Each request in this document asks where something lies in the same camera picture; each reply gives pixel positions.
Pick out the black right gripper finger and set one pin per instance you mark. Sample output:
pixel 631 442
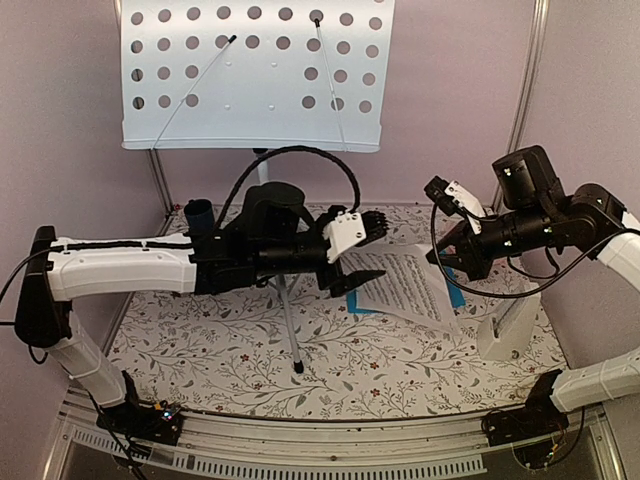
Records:
pixel 451 245
pixel 446 260

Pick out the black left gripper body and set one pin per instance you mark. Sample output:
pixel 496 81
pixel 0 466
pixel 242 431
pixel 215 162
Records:
pixel 276 258

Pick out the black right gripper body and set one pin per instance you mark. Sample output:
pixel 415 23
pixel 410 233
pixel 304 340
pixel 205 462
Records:
pixel 531 227

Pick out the white sheet music page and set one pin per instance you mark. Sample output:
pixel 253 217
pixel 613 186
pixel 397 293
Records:
pixel 380 257

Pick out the white perforated music stand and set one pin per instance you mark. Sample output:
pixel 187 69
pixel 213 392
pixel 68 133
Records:
pixel 276 77

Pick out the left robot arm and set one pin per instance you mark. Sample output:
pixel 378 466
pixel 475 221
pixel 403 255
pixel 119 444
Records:
pixel 59 270

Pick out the blue sheet music page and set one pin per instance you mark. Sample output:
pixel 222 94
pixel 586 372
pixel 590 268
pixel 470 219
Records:
pixel 457 295

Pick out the dark blue cup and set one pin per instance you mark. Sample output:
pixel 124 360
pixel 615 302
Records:
pixel 199 215

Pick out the white metronome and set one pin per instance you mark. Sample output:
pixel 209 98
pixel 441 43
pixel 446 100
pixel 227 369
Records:
pixel 505 333

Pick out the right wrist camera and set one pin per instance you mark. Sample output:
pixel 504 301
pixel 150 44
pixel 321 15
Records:
pixel 452 198

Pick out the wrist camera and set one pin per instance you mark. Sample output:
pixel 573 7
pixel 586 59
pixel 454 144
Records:
pixel 452 198
pixel 347 230

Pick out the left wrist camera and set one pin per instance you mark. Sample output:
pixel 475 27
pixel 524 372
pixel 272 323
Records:
pixel 347 230

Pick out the right aluminium frame post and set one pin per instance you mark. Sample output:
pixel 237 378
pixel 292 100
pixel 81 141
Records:
pixel 533 58

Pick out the aluminium frame post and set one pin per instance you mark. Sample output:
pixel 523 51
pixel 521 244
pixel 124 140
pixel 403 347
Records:
pixel 533 58
pixel 160 181

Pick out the left aluminium frame post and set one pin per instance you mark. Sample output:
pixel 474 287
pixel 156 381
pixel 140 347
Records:
pixel 160 181

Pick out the aluminium front rail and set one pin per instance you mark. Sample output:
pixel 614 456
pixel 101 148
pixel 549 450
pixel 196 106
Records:
pixel 221 446

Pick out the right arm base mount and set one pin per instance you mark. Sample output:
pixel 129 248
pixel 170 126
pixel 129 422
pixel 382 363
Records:
pixel 542 432

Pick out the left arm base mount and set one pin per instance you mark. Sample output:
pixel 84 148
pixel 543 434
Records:
pixel 160 425

